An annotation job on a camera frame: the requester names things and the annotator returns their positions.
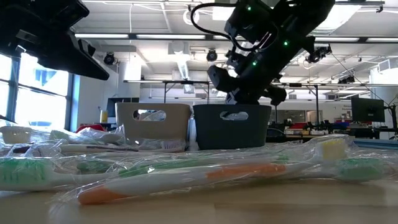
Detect dark grey handled basket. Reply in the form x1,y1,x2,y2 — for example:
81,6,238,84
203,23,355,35
192,104,272,151

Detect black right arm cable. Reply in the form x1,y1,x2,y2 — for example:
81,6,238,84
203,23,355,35
189,2,238,41

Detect cluttered workbench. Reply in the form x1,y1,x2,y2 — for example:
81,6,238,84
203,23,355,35
267,119,398,140

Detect black ceiling camera cluster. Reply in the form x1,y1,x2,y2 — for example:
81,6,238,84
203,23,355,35
306,45,333,65

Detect dark wall screen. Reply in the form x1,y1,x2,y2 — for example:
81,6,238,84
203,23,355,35
106,97,140,118

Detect red cloth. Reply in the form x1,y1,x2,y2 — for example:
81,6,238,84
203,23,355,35
75,123,106,133

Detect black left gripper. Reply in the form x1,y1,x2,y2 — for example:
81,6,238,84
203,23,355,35
0,27,110,82

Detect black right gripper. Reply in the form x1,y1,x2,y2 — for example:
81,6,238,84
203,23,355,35
206,49,287,107

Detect purple toothbrush in clear wrap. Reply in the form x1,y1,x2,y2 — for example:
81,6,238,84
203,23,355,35
12,139,187,155

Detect translucent white plastic bin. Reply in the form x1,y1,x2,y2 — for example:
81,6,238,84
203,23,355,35
187,117,197,149

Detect beige handled plastic basket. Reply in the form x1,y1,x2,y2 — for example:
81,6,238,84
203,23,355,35
114,102,193,149

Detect black desk monitor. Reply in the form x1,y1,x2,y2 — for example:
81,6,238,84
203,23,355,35
351,97,386,124

